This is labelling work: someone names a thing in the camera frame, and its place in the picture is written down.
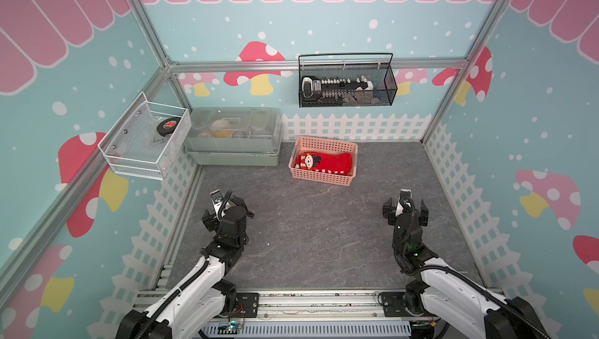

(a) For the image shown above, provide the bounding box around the black red tape measure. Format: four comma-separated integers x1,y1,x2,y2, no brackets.
156,117,182,137

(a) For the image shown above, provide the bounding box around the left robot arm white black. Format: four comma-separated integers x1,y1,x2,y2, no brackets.
116,189,254,338

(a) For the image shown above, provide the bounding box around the clear lidded storage box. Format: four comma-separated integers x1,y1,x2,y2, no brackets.
184,107,282,167

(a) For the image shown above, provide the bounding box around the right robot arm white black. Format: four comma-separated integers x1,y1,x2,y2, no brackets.
382,189,549,338

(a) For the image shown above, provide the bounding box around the black wire mesh wall basket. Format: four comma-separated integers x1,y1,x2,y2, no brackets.
297,53,398,108

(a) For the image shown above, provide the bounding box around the red doll face sock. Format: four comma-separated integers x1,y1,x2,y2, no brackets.
292,152,353,175

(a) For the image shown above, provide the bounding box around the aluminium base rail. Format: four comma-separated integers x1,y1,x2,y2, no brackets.
119,288,516,339

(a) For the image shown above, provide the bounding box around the pink plastic basket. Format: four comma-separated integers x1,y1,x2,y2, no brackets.
289,136,358,186

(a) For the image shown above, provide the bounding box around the white black remote in basket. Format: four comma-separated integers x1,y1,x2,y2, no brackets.
299,76,374,107

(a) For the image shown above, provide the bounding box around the white wire wall basket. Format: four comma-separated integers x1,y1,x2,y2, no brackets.
98,93,191,180

